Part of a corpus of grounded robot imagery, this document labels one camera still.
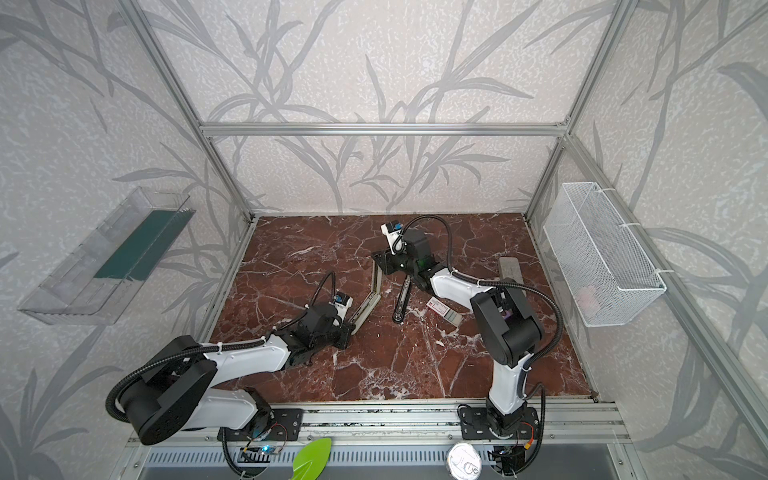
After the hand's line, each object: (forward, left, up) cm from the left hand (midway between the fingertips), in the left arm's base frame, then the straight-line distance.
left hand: (357, 318), depth 89 cm
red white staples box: (+3, -29, -3) cm, 29 cm away
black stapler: (+6, -14, -1) cm, 15 cm away
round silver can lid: (-35, -28, +5) cm, 45 cm away
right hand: (+18, -5, +13) cm, 23 cm away
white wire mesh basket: (-4, -56, +32) cm, 65 cm away
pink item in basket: (-3, -60, +19) cm, 63 cm away
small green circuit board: (-33, +19, -2) cm, 38 cm away
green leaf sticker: (-34, +7, -2) cm, 35 cm away
